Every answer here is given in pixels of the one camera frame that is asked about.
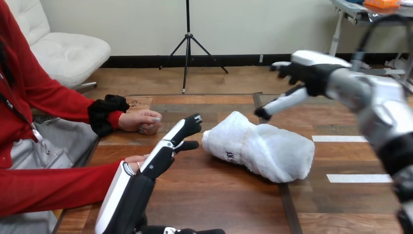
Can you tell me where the rolled white towel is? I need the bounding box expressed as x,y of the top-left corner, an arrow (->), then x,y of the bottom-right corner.
201,111 -> 316,184

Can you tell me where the orange thing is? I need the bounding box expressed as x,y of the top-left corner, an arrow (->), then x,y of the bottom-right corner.
364,0 -> 401,9

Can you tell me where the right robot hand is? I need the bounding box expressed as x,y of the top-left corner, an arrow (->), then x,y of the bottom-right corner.
254,50 -> 353,122

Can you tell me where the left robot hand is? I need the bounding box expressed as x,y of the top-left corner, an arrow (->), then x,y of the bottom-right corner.
94,114 -> 226,234

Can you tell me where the white desk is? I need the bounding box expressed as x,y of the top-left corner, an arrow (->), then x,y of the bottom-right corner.
328,0 -> 413,85

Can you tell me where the foil sheet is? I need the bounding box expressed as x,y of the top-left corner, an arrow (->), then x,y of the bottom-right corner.
364,4 -> 413,24

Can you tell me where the black cable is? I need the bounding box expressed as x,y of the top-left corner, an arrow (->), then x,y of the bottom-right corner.
352,13 -> 413,85

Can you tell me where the black tripod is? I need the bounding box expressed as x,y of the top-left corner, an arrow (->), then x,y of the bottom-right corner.
158,0 -> 229,95

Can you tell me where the person's hand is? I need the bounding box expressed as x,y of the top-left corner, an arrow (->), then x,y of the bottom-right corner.
124,154 -> 151,174
118,109 -> 163,136

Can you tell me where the white cushioned chair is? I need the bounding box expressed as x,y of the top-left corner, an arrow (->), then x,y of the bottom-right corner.
4,0 -> 112,91

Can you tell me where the person's body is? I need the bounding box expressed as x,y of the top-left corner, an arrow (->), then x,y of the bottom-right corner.
0,0 -> 99,234

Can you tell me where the person's forearm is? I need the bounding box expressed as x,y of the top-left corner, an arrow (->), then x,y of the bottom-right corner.
45,94 -> 131,138
0,160 -> 127,217

